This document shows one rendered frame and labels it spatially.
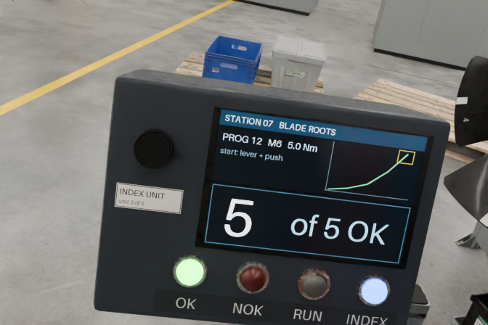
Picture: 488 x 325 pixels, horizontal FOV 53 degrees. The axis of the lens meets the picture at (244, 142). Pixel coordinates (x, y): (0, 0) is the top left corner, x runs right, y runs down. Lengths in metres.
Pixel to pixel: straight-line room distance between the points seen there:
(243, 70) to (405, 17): 3.17
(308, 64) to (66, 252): 2.28
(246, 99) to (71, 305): 1.65
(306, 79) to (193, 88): 3.41
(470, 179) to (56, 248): 1.67
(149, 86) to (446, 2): 6.21
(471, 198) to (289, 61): 2.82
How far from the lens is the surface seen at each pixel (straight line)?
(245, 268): 0.40
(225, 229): 0.38
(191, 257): 0.39
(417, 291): 0.55
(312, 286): 0.40
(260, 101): 0.36
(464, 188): 1.03
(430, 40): 6.56
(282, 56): 3.69
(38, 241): 2.25
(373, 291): 0.42
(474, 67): 1.32
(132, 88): 0.36
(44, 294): 2.01
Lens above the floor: 1.38
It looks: 25 degrees down
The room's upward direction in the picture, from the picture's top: 10 degrees clockwise
